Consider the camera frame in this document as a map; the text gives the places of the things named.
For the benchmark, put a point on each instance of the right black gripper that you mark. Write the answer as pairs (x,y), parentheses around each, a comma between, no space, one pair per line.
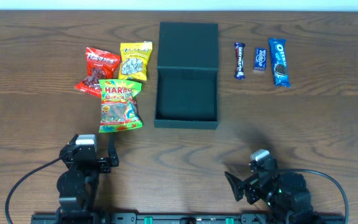
(248,188)

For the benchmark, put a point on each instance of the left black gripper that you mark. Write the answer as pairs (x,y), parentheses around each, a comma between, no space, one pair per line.
(101,163)

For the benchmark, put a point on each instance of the green Haribo worms bag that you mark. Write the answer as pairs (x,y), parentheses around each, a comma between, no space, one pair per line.
(119,111)

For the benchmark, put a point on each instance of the red Hacks candy bag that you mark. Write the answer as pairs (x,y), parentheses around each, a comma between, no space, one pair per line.
(100,65)

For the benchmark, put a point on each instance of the yellow Hacks candy bag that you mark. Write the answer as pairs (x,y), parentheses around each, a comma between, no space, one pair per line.
(135,58)

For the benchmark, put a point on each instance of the purple Dairy Milk bar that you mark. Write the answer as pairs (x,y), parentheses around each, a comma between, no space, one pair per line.
(239,48)

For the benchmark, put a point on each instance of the blue Oreo cookie pack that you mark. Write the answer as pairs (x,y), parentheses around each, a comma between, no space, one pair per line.
(279,62)

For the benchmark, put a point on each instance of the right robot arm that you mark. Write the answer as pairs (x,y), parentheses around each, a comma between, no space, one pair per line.
(285,193)

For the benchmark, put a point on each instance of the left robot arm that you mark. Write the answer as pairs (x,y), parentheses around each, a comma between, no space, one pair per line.
(79,184)

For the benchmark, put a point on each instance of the blue Eclipse mint pack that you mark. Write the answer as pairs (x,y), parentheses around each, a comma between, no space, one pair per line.
(260,59)

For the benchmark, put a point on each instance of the dark green open box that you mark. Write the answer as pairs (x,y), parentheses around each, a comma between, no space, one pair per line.
(187,68)

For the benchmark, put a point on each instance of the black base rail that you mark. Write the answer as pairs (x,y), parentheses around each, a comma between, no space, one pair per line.
(132,218)

